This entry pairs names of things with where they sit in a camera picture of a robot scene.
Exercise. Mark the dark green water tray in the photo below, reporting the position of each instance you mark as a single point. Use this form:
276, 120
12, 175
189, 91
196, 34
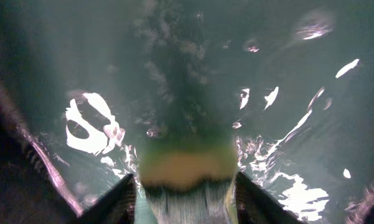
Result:
82, 82

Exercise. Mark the green yellow sponge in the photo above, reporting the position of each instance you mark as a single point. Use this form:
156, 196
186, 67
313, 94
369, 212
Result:
188, 172

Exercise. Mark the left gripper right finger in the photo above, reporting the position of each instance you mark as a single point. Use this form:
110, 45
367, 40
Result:
255, 206

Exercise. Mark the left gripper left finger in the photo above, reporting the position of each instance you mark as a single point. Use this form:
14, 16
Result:
117, 206

